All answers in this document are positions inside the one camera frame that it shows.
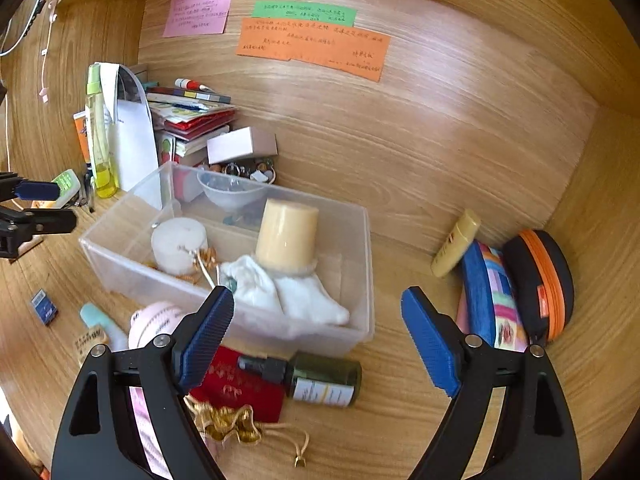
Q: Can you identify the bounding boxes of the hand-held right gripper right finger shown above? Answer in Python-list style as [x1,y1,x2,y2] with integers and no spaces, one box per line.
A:
[400,286,583,480]

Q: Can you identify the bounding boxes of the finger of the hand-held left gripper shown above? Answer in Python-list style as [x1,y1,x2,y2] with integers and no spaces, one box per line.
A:
[0,172,61,203]
[17,208,78,236]

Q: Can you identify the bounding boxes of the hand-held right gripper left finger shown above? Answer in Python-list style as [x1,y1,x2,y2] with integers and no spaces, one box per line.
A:
[51,285,236,480]

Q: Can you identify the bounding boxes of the red velvet pouch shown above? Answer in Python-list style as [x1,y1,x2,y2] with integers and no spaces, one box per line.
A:
[189,345,286,423]

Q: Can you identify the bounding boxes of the pink round device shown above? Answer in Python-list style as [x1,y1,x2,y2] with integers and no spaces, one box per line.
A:
[128,301,187,351]

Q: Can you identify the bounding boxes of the small dark blue box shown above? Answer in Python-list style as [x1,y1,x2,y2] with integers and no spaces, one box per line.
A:
[31,288,60,326]

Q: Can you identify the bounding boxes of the gold braided cord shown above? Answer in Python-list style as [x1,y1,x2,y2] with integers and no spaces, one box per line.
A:
[185,395,311,468]

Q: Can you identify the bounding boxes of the mint green tube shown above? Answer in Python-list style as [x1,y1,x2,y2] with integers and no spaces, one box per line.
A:
[80,302,130,353]

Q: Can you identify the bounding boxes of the dark green spray bottle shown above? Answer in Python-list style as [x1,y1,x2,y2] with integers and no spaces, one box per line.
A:
[237,351,362,408]

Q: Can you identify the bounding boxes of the clear plastic storage box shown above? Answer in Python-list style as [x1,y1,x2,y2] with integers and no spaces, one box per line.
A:
[78,161,376,358]

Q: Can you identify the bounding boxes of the small kraft labelled packet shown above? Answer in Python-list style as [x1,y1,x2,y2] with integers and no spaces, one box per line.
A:
[75,327,111,366]

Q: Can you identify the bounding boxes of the wooden desktop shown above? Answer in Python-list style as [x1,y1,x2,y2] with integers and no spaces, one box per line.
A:
[0,195,601,480]

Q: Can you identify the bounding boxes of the green orange small bottle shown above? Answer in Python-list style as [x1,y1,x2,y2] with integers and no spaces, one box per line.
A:
[32,169,82,209]

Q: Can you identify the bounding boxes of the pink flat case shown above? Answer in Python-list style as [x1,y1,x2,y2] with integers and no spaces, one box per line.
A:
[455,290,473,333]

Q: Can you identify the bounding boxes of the black metal clips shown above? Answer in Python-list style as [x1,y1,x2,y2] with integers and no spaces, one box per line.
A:
[75,170,98,213]

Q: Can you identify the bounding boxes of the orange tube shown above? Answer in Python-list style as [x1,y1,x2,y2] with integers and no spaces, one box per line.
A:
[73,110,93,166]

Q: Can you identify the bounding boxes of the blue patchwork pouch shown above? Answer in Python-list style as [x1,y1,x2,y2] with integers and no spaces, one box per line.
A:
[456,240,531,353]

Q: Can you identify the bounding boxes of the gold ribbon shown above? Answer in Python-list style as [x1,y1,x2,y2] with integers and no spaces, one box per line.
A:
[145,247,221,288]

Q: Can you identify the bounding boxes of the tall yellow spray bottle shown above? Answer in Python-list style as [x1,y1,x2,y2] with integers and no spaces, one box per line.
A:
[85,64,118,199]

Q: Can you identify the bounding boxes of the white cloth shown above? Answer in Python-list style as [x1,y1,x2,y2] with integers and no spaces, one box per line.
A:
[218,254,351,326]

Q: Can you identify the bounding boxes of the yellow cream tube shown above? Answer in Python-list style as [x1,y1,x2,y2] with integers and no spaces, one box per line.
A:
[431,209,482,279]

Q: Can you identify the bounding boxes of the white paper bag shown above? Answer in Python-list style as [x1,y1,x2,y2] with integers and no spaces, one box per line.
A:
[92,62,161,211]

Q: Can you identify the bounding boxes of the black orange zip case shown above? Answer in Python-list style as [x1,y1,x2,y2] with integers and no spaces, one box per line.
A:
[501,229,575,346]

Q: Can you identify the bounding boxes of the pink container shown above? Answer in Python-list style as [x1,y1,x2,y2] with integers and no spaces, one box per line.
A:
[172,165,206,203]

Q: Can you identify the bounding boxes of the clear small bowl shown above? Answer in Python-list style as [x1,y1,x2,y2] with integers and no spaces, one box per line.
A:
[196,170,273,213]

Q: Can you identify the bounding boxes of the stack of books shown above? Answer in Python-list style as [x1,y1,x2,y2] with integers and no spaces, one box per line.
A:
[145,85,238,166]

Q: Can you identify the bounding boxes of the red white marker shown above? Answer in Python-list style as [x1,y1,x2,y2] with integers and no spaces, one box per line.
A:
[175,78,216,93]

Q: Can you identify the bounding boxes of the small white cardboard box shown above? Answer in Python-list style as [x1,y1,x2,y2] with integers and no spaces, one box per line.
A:
[206,126,278,165]

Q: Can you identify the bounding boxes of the pink paper note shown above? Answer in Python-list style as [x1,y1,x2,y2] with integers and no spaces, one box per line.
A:
[162,0,234,38]

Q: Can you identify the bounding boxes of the orange paper note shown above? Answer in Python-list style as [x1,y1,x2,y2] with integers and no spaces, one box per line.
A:
[235,17,391,82]

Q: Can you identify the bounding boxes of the green paper note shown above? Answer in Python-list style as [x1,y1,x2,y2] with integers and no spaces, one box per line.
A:
[251,1,357,28]

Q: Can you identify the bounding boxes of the pink white cable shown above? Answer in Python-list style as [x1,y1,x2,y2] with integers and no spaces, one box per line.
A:
[39,2,61,103]

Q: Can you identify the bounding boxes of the beaded bracelet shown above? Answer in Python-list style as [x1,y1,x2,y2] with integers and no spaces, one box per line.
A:
[207,157,278,186]

